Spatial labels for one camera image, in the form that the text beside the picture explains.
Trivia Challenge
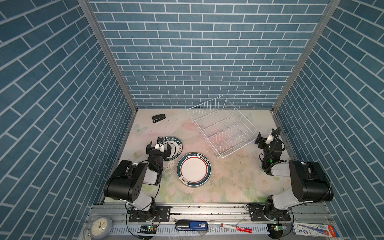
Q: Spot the white plate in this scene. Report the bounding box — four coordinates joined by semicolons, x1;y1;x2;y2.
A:
177;153;212;188
160;136;183;161

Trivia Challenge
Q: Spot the white wire dish rack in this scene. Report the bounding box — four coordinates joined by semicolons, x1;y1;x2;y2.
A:
188;96;260;158

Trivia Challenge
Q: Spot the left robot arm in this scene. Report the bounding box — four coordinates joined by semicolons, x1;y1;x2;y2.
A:
103;138;172;223

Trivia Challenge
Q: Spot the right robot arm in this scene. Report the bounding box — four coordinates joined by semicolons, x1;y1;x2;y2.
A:
245;128;334;222

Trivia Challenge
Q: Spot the black stapler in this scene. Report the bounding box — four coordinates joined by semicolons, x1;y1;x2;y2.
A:
152;114;166;123

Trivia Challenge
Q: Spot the blue black handheld device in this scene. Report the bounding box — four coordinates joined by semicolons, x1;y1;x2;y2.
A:
175;220;208;231

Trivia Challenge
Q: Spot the left controller board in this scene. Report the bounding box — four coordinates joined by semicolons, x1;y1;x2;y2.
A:
138;226;157;235

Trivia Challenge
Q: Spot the controller board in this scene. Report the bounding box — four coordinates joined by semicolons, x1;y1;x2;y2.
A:
138;226;157;235
268;224;287;234

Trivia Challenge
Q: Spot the right controller board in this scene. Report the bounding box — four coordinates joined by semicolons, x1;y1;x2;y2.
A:
268;224;287;234

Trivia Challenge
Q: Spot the white round clock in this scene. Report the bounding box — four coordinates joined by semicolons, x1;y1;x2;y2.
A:
90;217;113;240

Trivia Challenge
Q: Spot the white toothpaste box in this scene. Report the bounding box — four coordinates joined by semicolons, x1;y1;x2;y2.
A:
293;223;340;238

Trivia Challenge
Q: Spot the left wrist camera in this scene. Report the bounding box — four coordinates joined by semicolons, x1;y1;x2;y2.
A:
155;137;164;150

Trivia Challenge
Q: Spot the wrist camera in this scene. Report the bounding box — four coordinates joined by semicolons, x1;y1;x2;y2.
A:
266;128;281;144
155;137;164;150

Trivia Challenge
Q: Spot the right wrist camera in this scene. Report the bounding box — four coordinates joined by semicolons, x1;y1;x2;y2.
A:
266;128;281;144

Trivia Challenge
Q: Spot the aluminium mounting rail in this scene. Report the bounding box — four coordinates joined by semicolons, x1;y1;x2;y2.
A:
80;203;336;240

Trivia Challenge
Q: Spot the red handled screwdriver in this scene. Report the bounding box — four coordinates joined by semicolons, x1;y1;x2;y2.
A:
221;224;253;234

